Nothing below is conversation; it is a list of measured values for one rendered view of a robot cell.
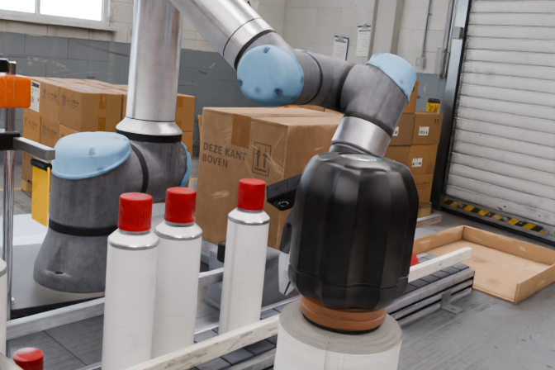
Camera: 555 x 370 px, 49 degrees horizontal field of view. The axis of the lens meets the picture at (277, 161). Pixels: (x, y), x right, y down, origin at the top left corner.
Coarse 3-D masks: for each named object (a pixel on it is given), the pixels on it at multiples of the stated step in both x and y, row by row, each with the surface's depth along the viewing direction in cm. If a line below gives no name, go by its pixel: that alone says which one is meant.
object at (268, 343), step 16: (432, 256) 119; (448, 272) 110; (416, 288) 101; (208, 336) 77; (272, 336) 78; (240, 352) 74; (256, 352) 74; (96, 368) 67; (192, 368) 69; (208, 368) 69; (224, 368) 70
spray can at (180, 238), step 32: (192, 192) 65; (160, 224) 66; (192, 224) 66; (160, 256) 65; (192, 256) 65; (160, 288) 65; (192, 288) 66; (160, 320) 66; (192, 320) 67; (160, 352) 66
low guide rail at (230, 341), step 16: (448, 256) 108; (464, 256) 113; (416, 272) 100; (432, 272) 104; (272, 320) 75; (224, 336) 70; (240, 336) 71; (256, 336) 73; (176, 352) 65; (192, 352) 66; (208, 352) 67; (224, 352) 69; (128, 368) 61; (144, 368) 61; (160, 368) 63; (176, 368) 64
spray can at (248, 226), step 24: (240, 192) 73; (264, 192) 74; (240, 216) 73; (264, 216) 74; (240, 240) 73; (264, 240) 74; (240, 264) 73; (264, 264) 75; (240, 288) 74; (240, 312) 74
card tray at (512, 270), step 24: (432, 240) 139; (456, 240) 148; (480, 240) 147; (504, 240) 143; (480, 264) 132; (504, 264) 133; (528, 264) 135; (552, 264) 136; (480, 288) 117; (504, 288) 118; (528, 288) 115
